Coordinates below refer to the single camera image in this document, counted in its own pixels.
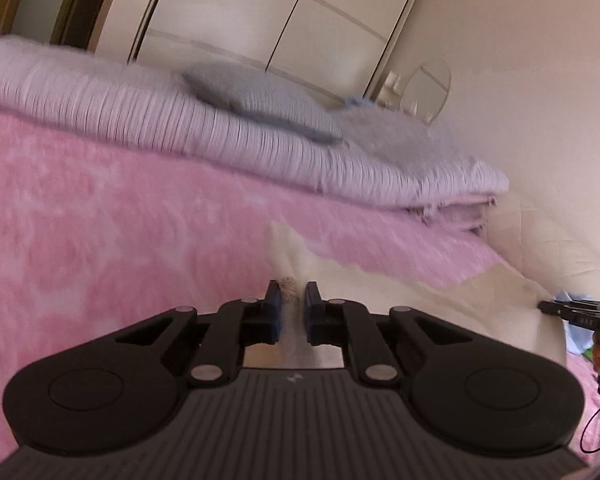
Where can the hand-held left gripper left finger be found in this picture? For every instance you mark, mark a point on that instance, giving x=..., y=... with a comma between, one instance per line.
x=274, y=315

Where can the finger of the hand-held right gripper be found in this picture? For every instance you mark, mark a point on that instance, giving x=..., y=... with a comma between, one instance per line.
x=555, y=307

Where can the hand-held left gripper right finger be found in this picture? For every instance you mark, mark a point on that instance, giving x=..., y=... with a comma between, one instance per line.
x=311, y=315

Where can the white fuzzy sweater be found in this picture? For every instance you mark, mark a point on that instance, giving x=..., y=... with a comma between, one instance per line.
x=455, y=310

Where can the light blue garment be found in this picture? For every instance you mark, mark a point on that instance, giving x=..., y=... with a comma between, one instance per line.
x=577, y=337

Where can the green knit sweater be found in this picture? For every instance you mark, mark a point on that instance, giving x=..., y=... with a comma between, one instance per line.
x=588, y=354

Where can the white quilted headboard cushion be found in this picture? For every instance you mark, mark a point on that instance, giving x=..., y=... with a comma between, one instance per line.
x=555, y=250

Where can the pink floral blanket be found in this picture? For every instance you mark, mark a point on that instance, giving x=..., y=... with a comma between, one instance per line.
x=105, y=220

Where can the lilac folded quilt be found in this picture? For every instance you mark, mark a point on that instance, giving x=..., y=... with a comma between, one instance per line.
x=180, y=120

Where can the grey pillow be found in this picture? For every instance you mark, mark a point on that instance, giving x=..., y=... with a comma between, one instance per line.
x=265, y=97

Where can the cream wardrobe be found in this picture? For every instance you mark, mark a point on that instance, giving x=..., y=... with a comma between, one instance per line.
x=280, y=10

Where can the small white wall shelf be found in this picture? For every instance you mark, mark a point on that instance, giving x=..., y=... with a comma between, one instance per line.
x=392, y=85

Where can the oval wall mirror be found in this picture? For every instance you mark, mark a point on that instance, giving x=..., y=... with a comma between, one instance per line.
x=427, y=87

